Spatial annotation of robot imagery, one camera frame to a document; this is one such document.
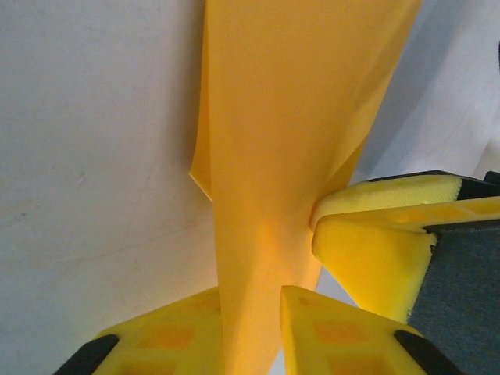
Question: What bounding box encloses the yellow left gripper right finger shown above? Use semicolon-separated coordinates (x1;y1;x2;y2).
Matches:
280;284;466;375

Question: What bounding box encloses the yellow cloth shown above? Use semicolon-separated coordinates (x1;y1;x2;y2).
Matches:
188;0;423;375

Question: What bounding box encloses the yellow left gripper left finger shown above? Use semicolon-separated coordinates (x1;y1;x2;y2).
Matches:
54;287;227;375

